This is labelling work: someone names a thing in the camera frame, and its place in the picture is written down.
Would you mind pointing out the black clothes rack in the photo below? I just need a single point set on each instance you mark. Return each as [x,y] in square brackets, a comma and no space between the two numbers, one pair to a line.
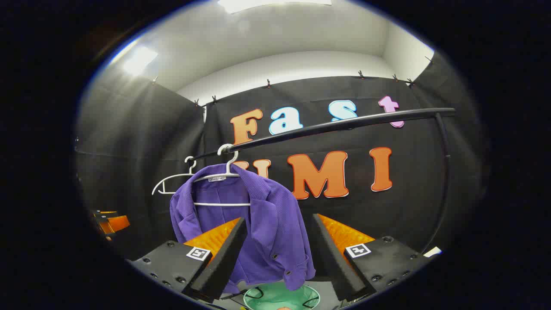
[344,122]

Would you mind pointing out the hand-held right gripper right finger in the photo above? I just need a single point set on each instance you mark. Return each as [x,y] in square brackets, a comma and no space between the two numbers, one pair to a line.
[335,262]

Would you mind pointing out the purple jacket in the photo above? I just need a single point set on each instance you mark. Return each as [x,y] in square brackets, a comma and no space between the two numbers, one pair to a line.
[275,224]

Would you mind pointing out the row of black cloth clips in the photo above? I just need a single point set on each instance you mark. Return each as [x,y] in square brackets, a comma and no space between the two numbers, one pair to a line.
[268,83]

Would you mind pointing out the white clothes hanger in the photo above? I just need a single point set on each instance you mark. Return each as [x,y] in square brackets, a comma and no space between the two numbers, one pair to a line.
[172,177]
[215,203]

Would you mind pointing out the ceiling light panel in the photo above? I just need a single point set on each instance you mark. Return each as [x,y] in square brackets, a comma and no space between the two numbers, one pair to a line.
[140,60]

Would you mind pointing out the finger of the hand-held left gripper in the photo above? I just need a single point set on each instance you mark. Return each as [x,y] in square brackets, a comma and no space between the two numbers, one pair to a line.
[116,224]

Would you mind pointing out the green laundry hamper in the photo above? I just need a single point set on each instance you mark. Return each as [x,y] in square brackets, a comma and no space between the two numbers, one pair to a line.
[275,297]

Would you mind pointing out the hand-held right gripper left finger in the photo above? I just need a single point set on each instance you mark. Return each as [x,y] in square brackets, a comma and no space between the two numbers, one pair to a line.
[224,262]

